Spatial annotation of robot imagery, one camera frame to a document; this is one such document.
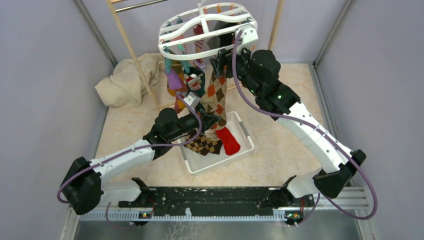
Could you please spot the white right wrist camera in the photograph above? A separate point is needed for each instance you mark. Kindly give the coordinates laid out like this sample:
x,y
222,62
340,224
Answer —
x,y
248,38

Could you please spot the white plastic basket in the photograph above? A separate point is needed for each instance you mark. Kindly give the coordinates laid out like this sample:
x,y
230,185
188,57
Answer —
x,y
198,164

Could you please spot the beige crumpled cloth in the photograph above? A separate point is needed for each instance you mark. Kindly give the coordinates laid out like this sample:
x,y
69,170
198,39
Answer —
x,y
124,87

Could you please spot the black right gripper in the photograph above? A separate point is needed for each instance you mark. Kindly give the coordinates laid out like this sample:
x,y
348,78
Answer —
x,y
223,58

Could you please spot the aluminium front rail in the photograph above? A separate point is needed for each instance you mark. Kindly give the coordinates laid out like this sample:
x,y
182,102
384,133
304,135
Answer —
x,y
351,198

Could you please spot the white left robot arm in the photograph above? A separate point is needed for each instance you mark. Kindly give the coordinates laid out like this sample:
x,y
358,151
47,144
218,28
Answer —
x,y
87,183

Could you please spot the wooden drying rack frame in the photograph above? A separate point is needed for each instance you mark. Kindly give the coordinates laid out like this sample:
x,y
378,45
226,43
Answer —
x,y
135,27

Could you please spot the brown beige argyle sock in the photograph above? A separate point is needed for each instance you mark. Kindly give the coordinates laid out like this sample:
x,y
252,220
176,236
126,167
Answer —
x,y
214,100

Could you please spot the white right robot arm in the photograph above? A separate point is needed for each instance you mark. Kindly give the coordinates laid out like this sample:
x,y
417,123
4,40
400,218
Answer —
x,y
337,162

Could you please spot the white oval clip hanger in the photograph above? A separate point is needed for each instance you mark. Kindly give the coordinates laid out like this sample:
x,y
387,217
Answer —
x,y
204,22

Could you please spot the red sock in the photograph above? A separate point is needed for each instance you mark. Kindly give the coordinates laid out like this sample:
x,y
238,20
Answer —
x,y
229,142

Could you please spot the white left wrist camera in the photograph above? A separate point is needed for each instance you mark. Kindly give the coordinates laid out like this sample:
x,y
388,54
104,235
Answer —
x,y
191,100

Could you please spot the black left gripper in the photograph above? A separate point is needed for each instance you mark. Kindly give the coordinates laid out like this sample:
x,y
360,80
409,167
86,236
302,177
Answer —
x,y
208,119

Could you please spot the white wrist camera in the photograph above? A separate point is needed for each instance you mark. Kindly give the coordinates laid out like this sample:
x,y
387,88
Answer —
x,y
191,100
248,38

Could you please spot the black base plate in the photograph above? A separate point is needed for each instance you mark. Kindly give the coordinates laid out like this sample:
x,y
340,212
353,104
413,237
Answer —
x,y
217,201

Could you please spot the dark teal sock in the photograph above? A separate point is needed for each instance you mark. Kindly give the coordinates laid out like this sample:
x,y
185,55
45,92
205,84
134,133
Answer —
x,y
195,80

